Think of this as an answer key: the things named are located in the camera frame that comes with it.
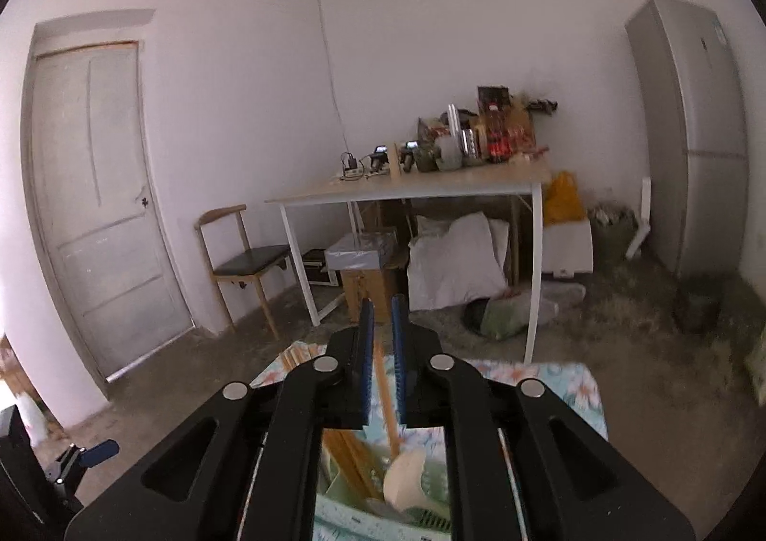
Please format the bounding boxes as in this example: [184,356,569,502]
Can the wooden chopstick one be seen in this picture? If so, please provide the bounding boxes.
[372,338,401,459]

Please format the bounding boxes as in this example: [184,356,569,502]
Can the wooden chopstick six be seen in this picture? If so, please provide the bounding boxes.
[279,341,325,372]

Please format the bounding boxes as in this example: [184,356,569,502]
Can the white plastic spoon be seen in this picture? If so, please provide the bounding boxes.
[383,449,427,511]

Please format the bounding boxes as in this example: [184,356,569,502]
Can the wooden chopstick three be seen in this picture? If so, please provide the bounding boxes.
[351,431,383,499]

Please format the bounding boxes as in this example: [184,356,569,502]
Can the mint green utensil holder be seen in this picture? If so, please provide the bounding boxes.
[313,429,452,540]

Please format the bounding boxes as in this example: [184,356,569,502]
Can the wooden chopstick two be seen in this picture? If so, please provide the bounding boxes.
[323,429,367,498]

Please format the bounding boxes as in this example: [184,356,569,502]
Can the green plastic bag on floor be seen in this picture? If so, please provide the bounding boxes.
[462,281,587,341]

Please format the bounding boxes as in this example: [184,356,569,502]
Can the white sack under desk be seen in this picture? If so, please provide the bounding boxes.
[406,212,510,312]

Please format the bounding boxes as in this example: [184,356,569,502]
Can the cardboard box under desk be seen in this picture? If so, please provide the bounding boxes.
[341,269,397,323]

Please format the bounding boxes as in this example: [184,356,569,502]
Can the grey box under desk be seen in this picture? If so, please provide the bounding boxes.
[325,230,397,270]

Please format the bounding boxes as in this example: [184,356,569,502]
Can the wooden chair black seat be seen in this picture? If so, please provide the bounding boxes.
[195,204,291,338]

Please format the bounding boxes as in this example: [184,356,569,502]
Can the yellow bag under desk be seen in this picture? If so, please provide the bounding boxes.
[543,171,587,226]

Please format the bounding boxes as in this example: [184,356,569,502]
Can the white desk wooden top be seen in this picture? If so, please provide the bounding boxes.
[271,157,552,365]

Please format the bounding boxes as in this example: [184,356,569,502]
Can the red snack bag on desk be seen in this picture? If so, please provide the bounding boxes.
[478,86,536,164]

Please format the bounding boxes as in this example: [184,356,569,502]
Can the grey rice cooker pot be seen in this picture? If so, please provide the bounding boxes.
[671,275,726,335]

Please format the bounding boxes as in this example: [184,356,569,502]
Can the white door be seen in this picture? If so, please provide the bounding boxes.
[29,42,192,380]

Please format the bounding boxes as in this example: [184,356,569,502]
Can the silver refrigerator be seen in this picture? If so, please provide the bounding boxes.
[626,0,749,278]

